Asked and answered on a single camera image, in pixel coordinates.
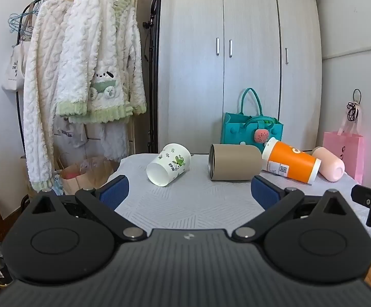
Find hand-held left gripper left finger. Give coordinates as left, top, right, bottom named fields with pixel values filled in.
left=21, top=175, right=148, bottom=243

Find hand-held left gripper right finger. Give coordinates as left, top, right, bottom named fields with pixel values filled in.
left=231, top=175, right=359, bottom=243

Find orange cup with white lid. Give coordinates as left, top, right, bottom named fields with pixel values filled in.
left=261, top=137, right=322, bottom=185

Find tan cup with metal inside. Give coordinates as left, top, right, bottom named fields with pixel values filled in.
left=208, top=144, right=263, bottom=181

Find pink cup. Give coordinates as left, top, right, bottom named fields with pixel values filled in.
left=311, top=146, right=345, bottom=183

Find white cup with green print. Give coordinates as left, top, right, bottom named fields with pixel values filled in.
left=146, top=143, right=192, bottom=187

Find clear plastic bag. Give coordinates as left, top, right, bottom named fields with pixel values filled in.
left=79, top=156, right=110, bottom=174

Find brown paper bag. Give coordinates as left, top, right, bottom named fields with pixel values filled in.
left=59, top=161, right=113, bottom=196

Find pink paper gift bag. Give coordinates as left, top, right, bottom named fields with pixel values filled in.
left=323, top=109, right=364, bottom=185

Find white fleece pants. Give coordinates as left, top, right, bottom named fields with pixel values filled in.
left=86, top=118, right=130, bottom=162

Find pink fruit plush charm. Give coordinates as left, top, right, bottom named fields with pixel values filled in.
left=254, top=127, right=272, bottom=145

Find teal felt tote bag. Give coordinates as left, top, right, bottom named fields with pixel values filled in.
left=221, top=88, right=284, bottom=155

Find grey t-shirt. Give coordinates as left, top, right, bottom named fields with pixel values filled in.
left=54, top=115, right=89, bottom=158

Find white fleece robe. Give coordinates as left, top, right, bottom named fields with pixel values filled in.
left=22, top=0, right=77, bottom=193

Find black clothes rack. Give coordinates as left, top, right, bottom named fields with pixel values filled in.
left=14, top=0, right=109, bottom=156

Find white and green fleece jacket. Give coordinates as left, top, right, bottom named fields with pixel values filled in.
left=55, top=0, right=148, bottom=125

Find grey three-door wardrobe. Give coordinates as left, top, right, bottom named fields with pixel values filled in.
left=157, top=0, right=323, bottom=155

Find white canvas tote bag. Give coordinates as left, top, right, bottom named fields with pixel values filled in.
left=2, top=6, right=34, bottom=93

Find black hair ties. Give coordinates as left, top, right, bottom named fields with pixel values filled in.
left=346, top=89, right=363, bottom=123

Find blue wire hangers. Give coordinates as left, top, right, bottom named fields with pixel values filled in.
left=8, top=13, right=34, bottom=43

